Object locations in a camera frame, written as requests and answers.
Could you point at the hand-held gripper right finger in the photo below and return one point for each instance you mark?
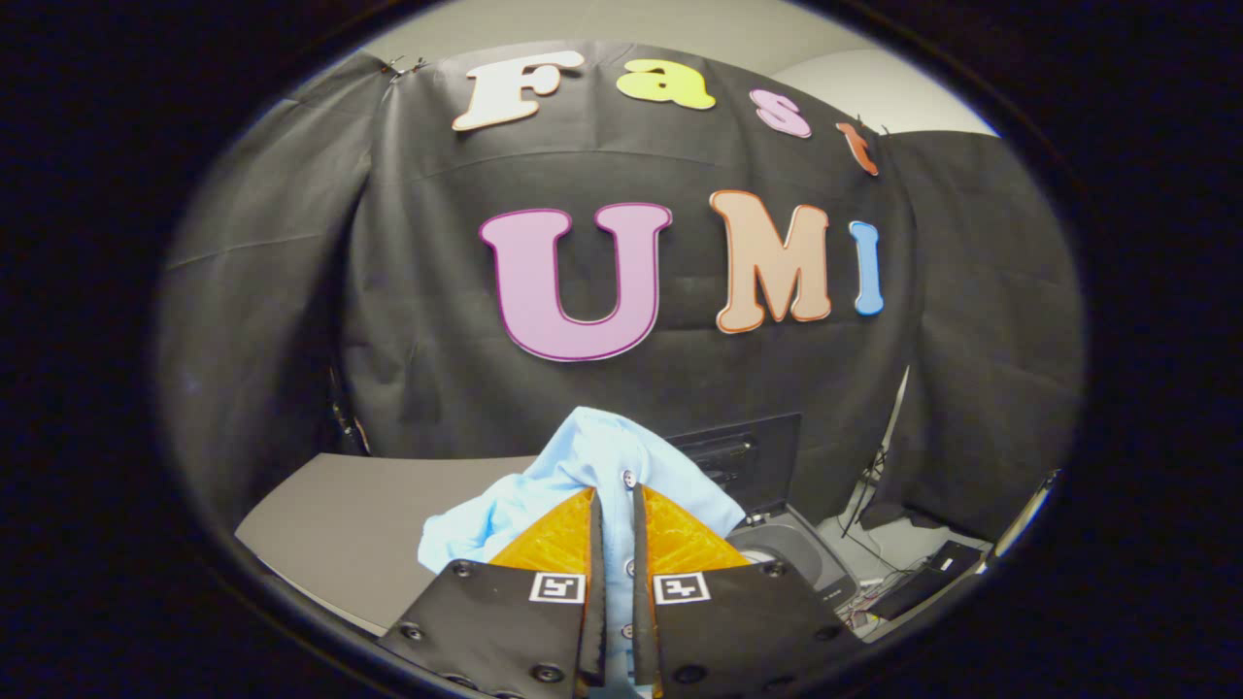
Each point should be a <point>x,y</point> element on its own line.
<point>748,626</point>

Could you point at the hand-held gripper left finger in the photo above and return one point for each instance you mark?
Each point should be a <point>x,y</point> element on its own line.
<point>486,621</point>

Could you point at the grey washing machine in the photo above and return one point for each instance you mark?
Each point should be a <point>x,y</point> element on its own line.
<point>801,558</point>

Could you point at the light blue shirt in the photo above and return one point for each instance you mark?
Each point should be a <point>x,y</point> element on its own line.
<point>583,456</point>

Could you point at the black box on floor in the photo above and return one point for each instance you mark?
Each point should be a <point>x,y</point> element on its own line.
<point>923,578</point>

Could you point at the white pole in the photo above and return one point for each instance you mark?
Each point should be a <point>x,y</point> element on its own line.
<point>1024,519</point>

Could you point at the beige cabinet with dark frame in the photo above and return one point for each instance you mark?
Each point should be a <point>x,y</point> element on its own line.
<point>350,524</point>

